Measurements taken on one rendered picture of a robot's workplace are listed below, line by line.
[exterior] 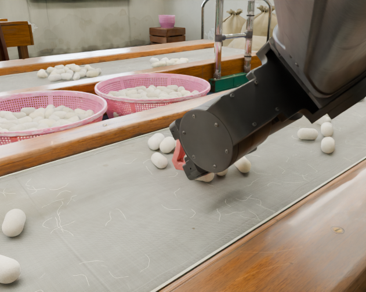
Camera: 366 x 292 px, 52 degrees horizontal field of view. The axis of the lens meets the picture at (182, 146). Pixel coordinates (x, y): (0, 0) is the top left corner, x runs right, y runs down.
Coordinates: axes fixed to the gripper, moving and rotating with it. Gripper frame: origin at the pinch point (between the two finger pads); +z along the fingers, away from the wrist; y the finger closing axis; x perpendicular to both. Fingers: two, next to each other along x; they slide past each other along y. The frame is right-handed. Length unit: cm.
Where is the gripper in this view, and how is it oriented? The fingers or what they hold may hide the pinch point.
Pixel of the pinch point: (178, 161)
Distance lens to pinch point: 50.0
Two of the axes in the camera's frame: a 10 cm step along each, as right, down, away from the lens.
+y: -7.4, 2.6, -6.2
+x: 4.3, 8.9, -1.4
